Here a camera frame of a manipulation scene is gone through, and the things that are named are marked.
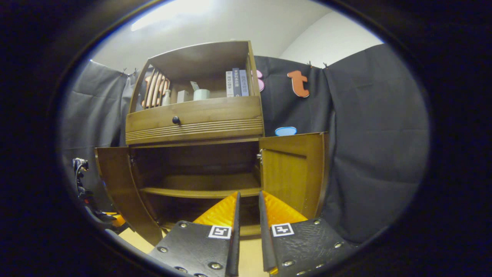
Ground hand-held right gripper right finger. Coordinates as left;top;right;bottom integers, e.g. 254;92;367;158
258;190;356;276

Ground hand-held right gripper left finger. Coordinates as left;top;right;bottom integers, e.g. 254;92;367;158
148;191;241;277

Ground wooden shoe cabinet door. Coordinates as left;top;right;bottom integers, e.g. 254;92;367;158
95;147;164;246
258;132;330;220

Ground wooden double-door shoe cabinet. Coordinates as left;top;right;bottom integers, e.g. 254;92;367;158
94;40;330;247

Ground wooden cabinet inner shelf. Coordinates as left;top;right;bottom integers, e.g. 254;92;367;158
139;173;262;199

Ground wooden cabinet drawer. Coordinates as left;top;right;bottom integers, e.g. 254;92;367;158
125;96;265;145

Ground black backdrop cloth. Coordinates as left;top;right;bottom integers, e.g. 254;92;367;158
61;43;430;244

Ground blue-grey book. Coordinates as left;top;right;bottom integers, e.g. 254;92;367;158
239;69;249;97

